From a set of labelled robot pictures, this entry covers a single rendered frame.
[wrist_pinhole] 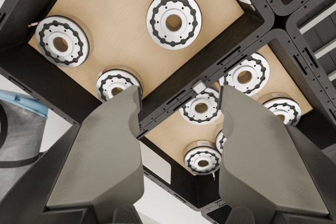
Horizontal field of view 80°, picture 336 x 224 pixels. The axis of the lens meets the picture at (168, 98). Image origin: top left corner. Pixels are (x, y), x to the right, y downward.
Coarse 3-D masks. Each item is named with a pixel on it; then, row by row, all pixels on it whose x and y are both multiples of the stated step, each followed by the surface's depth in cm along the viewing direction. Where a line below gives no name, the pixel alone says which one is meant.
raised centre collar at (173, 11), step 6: (168, 12) 36; (174, 12) 35; (180, 12) 35; (162, 18) 36; (180, 18) 36; (186, 18) 36; (162, 24) 37; (186, 24) 36; (168, 30) 37; (180, 30) 37; (174, 36) 38
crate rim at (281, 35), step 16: (272, 32) 30; (256, 48) 32; (288, 48) 32; (304, 64) 33; (208, 80) 35; (192, 96) 37; (320, 96) 36; (144, 128) 41; (176, 192) 51; (192, 208) 54
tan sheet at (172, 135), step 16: (272, 64) 43; (272, 80) 45; (288, 80) 45; (256, 96) 47; (176, 112) 50; (304, 112) 49; (160, 128) 53; (176, 128) 53; (192, 128) 53; (208, 128) 53; (160, 144) 56; (176, 144) 56; (176, 160) 59
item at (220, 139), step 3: (219, 135) 50; (222, 135) 50; (216, 138) 51; (219, 138) 50; (222, 138) 50; (225, 138) 50; (216, 141) 51; (219, 141) 51; (222, 141) 51; (216, 144) 51; (219, 144) 51; (222, 144) 51; (219, 147) 51; (222, 147) 52; (219, 150) 52
